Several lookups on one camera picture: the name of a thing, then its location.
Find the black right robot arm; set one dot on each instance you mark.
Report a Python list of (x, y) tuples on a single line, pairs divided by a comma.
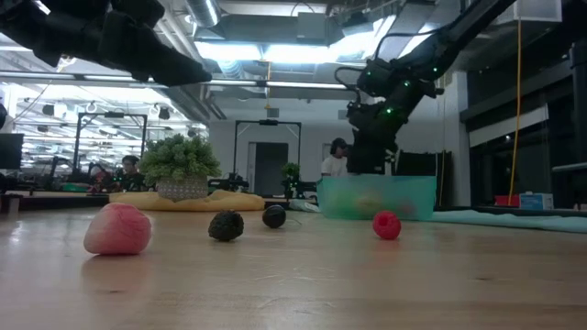
[(458, 27)]

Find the mustard yellow cloth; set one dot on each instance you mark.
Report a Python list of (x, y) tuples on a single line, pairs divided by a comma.
[(229, 201)]

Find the person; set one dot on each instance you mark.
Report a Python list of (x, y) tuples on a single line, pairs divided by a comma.
[(335, 162), (130, 176)]

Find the teal translucent plastic container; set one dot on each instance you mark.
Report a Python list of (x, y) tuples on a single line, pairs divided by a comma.
[(413, 197)]

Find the red toy raspberry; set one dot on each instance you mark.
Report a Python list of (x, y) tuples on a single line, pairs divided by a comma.
[(386, 225)]

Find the black aluminium table frame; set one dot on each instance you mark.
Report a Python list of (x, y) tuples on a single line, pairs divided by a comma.
[(55, 201)]

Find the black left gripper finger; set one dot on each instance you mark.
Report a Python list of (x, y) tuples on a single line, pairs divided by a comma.
[(174, 80), (151, 50)]

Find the pink toy peach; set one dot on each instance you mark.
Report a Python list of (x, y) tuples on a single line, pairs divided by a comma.
[(117, 229)]

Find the long LED light bar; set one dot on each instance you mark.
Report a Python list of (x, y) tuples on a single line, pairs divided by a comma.
[(302, 85)]

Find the blue and white box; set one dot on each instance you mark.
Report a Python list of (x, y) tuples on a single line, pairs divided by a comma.
[(536, 201)]

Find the artificial green potted plant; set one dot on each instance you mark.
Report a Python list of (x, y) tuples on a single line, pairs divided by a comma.
[(179, 160)]

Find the small background potted plant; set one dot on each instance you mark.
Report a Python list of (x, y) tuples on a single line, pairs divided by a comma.
[(290, 170)]

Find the black robot station frame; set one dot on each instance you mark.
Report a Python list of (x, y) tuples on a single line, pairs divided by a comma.
[(112, 114), (268, 122)]

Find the red box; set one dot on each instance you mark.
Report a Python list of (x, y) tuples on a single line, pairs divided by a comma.
[(506, 201)]

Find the dark round plum toy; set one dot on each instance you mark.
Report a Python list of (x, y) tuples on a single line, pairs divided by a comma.
[(274, 216)]

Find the black monitor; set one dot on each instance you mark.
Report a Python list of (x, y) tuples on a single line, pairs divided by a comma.
[(424, 162), (10, 151)]

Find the black toy blackberry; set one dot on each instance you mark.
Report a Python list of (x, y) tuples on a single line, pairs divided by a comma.
[(226, 225)]

